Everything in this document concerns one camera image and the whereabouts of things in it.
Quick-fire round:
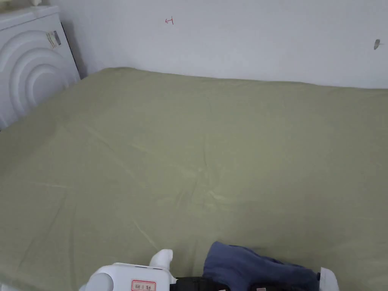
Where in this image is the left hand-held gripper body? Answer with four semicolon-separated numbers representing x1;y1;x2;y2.
79;249;195;291

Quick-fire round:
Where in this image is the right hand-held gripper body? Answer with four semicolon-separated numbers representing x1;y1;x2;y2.
317;266;340;291

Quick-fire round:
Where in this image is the dark blue garment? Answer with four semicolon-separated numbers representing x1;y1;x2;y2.
201;241;322;291

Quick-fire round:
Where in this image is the bed with pale green sheet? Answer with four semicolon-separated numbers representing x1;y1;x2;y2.
0;67;388;291

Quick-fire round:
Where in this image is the white washing machine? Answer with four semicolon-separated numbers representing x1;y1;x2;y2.
0;0;81;131

